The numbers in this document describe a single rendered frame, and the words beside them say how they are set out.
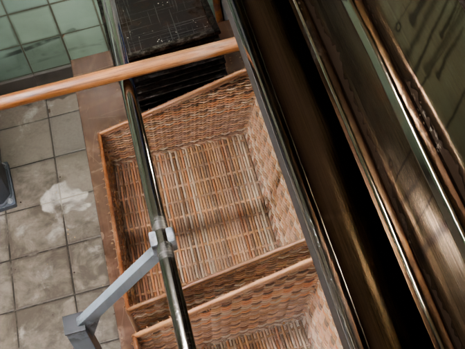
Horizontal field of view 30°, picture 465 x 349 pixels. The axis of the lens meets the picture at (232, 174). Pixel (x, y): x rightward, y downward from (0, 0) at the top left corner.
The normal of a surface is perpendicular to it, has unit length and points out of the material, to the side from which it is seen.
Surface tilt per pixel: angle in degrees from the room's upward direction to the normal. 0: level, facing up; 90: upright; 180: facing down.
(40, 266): 0
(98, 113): 0
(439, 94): 70
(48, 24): 90
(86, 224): 0
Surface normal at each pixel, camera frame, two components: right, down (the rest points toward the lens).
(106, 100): -0.11, -0.58
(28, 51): 0.23, 0.77
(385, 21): -0.95, 0.04
